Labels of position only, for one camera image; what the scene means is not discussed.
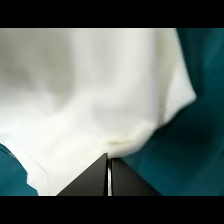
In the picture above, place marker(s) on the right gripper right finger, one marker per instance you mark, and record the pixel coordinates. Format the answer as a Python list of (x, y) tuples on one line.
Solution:
[(128, 182)]

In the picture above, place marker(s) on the white T-shirt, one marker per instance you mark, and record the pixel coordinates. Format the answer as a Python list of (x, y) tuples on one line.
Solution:
[(86, 93)]

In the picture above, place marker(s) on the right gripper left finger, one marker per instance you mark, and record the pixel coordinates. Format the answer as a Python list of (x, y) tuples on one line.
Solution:
[(90, 181)]

